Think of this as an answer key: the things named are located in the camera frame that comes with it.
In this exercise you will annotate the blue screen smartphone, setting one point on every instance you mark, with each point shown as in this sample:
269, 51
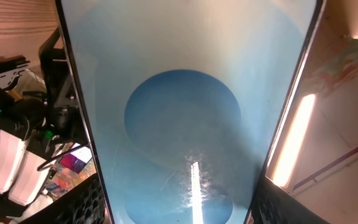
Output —
257, 48

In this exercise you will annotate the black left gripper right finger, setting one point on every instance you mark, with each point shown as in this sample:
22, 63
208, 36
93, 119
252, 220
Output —
272, 205

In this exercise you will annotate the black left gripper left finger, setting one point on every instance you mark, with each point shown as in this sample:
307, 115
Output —
84, 204

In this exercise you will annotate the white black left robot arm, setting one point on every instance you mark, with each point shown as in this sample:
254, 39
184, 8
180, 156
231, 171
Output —
11, 171

